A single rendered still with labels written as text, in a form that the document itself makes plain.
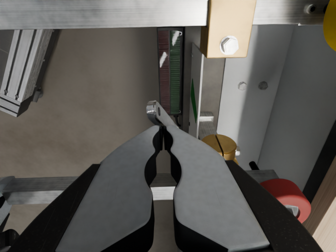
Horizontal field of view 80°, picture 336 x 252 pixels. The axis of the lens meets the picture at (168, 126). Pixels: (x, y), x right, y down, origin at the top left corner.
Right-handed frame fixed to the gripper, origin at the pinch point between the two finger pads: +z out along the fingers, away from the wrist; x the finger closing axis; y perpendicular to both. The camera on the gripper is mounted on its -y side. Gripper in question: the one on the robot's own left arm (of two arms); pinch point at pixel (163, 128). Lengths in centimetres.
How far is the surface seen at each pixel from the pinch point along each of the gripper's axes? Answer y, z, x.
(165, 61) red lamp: 1.9, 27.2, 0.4
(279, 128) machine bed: 19.0, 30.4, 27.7
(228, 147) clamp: 10.3, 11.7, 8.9
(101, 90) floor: 32, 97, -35
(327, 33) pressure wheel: -4.3, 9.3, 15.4
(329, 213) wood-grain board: 19.4, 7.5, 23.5
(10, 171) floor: 90, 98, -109
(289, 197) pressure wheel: 15.1, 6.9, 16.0
